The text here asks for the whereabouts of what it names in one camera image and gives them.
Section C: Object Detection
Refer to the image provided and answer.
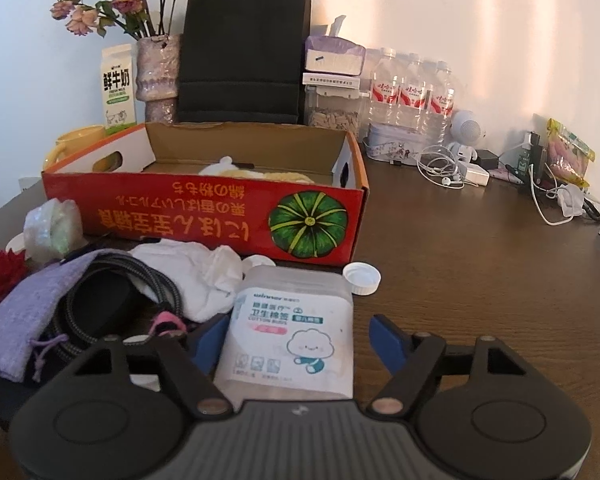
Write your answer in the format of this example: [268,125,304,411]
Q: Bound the clear jar of seeds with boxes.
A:
[305,85,363,138]

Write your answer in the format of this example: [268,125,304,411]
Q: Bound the grey braided charging cable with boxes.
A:
[55,252,187,361]

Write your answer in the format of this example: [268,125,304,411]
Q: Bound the white sock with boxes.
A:
[129,239,245,322]

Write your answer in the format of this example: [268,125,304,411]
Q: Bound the printed metal tin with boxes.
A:
[364,122,428,163]

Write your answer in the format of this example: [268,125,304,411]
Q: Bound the white cable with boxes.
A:
[527,165,588,226]

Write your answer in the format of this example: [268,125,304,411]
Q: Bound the small green bottle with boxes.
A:
[517,132,543,183]

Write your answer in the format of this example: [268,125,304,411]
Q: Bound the white earphones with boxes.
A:
[416,145,473,190]

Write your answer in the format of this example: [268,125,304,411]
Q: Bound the flat white box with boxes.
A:
[302,72,363,97]

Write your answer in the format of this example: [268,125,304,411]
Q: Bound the purple tissue pack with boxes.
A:
[304,15,367,75]

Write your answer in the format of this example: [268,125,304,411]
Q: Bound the black paper bag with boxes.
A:
[177,0,312,125]

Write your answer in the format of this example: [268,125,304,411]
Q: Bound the iridescent plastic bag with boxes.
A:
[22,199,88,266]

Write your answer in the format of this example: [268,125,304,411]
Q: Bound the red fabric rose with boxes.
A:
[0,249,31,306]

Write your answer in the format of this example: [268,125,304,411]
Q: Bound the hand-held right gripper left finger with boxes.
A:
[60,312,233,418]

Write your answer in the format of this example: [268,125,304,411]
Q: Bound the white milk carton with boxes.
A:
[101,43,135,136]

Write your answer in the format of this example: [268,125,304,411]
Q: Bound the white cotton swab box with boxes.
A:
[214,265,356,401]

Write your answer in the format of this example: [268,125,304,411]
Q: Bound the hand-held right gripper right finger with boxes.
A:
[368,313,531,419]

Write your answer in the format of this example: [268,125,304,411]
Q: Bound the yellow snack packet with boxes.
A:
[545,118,596,188]

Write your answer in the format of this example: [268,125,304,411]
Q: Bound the red cardboard box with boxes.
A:
[41,121,370,267]

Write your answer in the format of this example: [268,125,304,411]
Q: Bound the purple knitted drawstring pouch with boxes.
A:
[0,250,111,378]

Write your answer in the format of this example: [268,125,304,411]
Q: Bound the purple textured vase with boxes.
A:
[135,34,183,123]

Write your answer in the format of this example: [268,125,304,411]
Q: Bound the white robot figure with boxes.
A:
[447,110,487,163]

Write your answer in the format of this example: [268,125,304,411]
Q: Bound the yellow mug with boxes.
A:
[42,125,123,171]

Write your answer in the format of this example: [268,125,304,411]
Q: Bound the white charger block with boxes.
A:
[457,162,491,186]

